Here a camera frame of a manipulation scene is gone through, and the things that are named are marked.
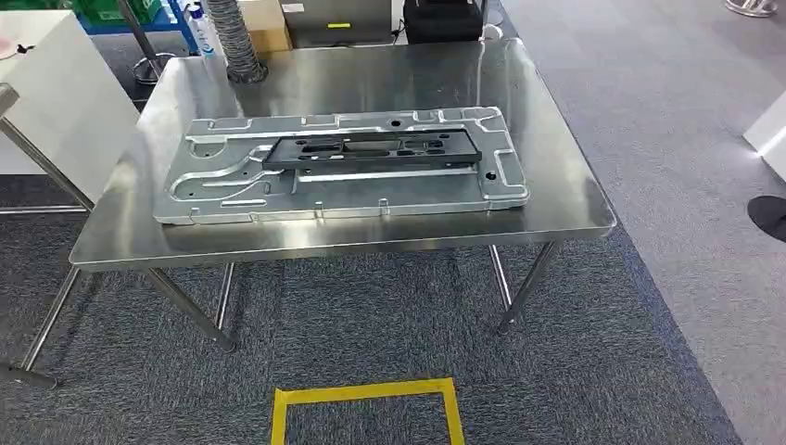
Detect large stamped metal tray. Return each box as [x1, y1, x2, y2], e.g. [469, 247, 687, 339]
[152, 106, 530, 226]

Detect steel table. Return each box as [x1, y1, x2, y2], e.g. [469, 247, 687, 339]
[18, 37, 617, 372]

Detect yellow tape square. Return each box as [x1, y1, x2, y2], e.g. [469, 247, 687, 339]
[270, 376, 466, 445]

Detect black bag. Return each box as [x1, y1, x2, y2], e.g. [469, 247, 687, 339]
[402, 0, 485, 45]

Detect grey box with yellow label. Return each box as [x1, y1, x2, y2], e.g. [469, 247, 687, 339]
[279, 0, 396, 49]

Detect cardboard box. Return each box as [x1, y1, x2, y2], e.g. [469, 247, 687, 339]
[237, 0, 293, 54]

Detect white and blue bottle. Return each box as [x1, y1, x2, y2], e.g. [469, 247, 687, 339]
[185, 3, 217, 59]

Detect chrome stool base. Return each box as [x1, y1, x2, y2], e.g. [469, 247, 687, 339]
[116, 0, 179, 86]

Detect blue shelf rack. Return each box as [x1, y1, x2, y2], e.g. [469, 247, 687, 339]
[73, 0, 201, 56]

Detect white cabinet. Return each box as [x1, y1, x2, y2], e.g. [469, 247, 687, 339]
[0, 8, 141, 204]

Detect black round object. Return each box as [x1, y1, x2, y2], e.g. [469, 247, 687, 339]
[746, 195, 786, 245]

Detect white box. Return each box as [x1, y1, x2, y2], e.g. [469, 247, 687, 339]
[742, 92, 786, 183]

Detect chrome round base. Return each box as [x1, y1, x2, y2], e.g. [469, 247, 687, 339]
[724, 0, 779, 19]

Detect black plastic frame part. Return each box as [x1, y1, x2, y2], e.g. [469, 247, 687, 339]
[261, 129, 483, 172]

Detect ribbed grey hose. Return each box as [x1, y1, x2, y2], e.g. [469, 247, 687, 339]
[207, 0, 270, 84]

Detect steel frame stand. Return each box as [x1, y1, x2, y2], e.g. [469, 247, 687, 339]
[0, 83, 239, 389]

